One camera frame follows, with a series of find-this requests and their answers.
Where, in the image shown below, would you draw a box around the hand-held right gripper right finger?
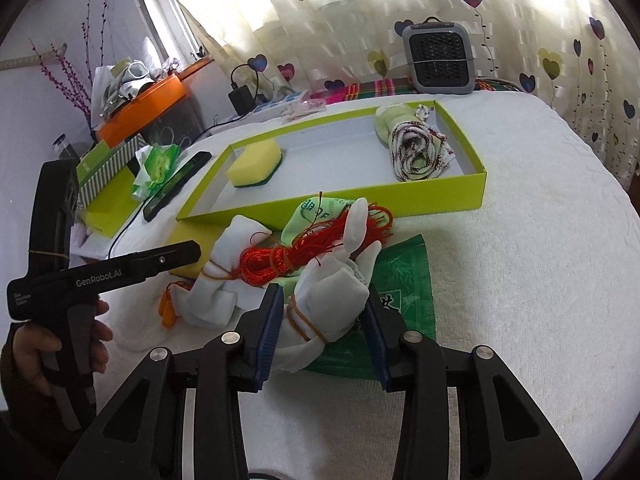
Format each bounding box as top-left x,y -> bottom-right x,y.
362,282 -> 583,480

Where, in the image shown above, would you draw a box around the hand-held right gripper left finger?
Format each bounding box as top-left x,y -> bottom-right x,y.
57,282 -> 286,480

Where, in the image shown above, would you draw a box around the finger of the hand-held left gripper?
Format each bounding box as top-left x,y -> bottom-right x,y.
119,240 -> 203,282

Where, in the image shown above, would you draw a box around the small orange corded item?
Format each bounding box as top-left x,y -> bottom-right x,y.
159,280 -> 193,330

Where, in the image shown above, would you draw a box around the white glove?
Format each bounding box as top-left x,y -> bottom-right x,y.
182,215 -> 273,328

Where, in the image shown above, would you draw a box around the green tea packet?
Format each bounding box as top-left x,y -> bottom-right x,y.
302,234 -> 438,378

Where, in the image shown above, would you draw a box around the white sock bundle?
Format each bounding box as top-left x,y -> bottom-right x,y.
272,199 -> 383,371

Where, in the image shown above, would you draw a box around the red tassel ornament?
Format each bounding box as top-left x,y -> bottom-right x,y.
239,191 -> 396,288

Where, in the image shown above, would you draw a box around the lime green box tray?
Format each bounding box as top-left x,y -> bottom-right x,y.
176,99 -> 487,233

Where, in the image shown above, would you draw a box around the person's left hand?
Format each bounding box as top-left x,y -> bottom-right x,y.
10,299 -> 115,397

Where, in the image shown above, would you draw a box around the black phone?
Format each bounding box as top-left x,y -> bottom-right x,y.
143,151 -> 213,223

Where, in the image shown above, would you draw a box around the green plastic wrapper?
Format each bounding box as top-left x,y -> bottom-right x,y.
131,142 -> 182,201

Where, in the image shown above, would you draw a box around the striped box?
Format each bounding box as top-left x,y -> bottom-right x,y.
79,135 -> 146,211

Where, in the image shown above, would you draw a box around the pale green small box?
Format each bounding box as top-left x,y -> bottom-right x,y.
76,141 -> 111,183

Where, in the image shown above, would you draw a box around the light green printed cloth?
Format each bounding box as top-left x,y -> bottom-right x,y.
280,196 -> 361,246

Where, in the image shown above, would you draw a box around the dark glass jar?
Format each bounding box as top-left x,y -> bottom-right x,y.
50,132 -> 76,161

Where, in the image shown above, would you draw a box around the dark round container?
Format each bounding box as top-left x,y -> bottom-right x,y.
135,95 -> 203,151

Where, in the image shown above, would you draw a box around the orange round tray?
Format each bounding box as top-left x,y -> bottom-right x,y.
95,75 -> 193,143

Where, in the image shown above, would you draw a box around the decorative flowering branches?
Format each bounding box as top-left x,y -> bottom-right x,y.
27,0 -> 111,131

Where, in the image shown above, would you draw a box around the rolled patterned cloth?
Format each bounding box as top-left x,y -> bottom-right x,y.
389,104 -> 457,182

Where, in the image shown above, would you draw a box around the orange window ledge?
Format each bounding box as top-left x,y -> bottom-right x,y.
180,55 -> 216,80

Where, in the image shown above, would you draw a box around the small pink packet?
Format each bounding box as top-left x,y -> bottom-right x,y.
280,99 -> 328,123

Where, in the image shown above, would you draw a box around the pale green cloth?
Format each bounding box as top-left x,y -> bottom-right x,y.
375,101 -> 416,143

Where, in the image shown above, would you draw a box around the window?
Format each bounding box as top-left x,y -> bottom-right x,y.
125,0 -> 211,61

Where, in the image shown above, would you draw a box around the colourful plaid cloth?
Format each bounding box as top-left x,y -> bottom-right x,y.
310,77 -> 521,101

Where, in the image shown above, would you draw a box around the grey portable heater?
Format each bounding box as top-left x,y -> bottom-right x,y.
402,16 -> 478,95

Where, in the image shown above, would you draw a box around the heart print curtain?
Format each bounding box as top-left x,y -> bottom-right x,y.
165,0 -> 640,191

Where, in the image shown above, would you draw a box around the black phone cable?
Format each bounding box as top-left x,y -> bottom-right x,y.
107,200 -> 151,261

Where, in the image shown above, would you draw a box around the black charger with cable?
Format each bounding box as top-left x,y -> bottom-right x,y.
228,62 -> 276,113

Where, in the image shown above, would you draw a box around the beige wall trunking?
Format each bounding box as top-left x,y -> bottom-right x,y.
0,42 -> 68,71

